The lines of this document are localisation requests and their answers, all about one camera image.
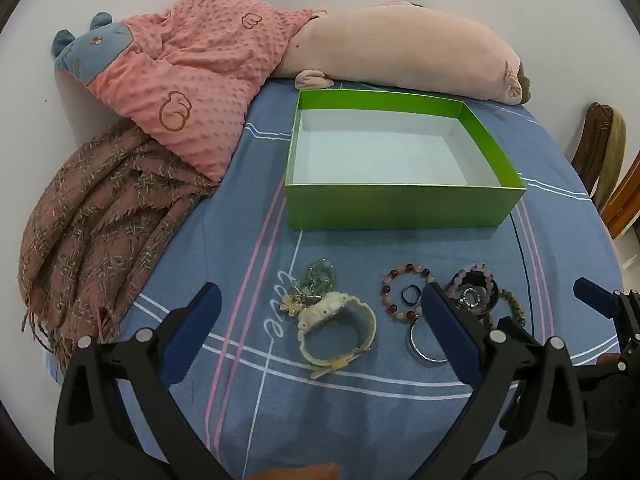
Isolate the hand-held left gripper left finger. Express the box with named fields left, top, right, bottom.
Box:
left=54, top=282, right=236, bottom=480

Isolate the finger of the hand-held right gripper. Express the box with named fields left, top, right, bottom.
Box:
left=573, top=276, right=640, bottom=343

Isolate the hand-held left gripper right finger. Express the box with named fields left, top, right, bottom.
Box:
left=412, top=281, right=588, bottom=480

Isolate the pink and purple bead bracelet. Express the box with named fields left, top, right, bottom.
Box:
left=444, top=262, right=501, bottom=311

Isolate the brown wooden bead bracelet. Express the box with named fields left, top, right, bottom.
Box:
left=480, top=287, right=526, bottom=331

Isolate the cream wrist watch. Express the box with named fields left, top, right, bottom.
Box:
left=296, top=291, right=377, bottom=380

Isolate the green cardboard box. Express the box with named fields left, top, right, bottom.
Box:
left=284, top=89, right=527, bottom=232

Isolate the silver bangle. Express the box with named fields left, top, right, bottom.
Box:
left=407, top=317, right=453, bottom=367

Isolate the blue striped bedsheet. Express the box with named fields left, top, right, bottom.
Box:
left=45, top=77, right=626, bottom=480

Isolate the tan cloth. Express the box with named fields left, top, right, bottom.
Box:
left=592, top=110, right=627, bottom=211

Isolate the pink plaid fringed scarf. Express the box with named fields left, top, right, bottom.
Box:
left=17, top=120, right=218, bottom=376

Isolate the wooden chair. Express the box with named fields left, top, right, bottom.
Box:
left=570, top=102, right=640, bottom=239

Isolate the pink dotted bear pillow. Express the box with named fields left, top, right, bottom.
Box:
left=51, top=0, right=328, bottom=183

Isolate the long pink plush pillow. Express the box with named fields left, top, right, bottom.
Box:
left=272, top=0, right=533, bottom=107

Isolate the red and pink bead bracelet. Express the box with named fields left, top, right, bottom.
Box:
left=381, top=262, right=435, bottom=322

